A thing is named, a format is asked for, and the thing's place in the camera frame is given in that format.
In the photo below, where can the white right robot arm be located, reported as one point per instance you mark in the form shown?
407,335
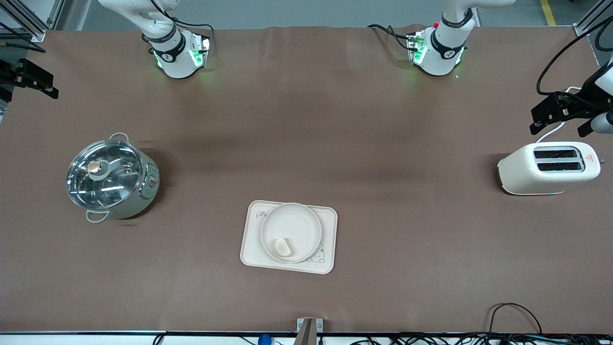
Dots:
175,57

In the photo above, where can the beige round plate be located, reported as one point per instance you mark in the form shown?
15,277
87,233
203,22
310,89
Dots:
292,223

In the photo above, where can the beige rabbit print tray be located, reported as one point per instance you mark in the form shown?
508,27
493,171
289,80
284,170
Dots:
254,249

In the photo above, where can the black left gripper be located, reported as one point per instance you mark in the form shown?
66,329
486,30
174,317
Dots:
576,106

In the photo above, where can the blue round cap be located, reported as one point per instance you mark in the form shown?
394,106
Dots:
264,340

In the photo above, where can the cream two-slot toaster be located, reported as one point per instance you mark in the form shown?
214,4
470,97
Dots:
536,179

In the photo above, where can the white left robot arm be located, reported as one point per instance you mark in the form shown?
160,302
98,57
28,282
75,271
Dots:
443,52

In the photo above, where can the green electric cooking pot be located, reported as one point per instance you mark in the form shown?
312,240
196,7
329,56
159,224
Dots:
146,191

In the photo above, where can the aluminium frame profile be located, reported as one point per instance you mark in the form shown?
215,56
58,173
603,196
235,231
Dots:
28,24
589,21

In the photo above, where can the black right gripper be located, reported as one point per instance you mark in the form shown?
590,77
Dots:
5,75

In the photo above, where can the pale steamed bun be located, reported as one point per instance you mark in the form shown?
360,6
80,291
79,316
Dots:
282,247

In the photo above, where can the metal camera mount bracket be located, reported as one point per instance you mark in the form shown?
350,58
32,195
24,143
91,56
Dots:
309,330

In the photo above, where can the glass pot lid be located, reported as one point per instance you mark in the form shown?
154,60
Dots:
115,182

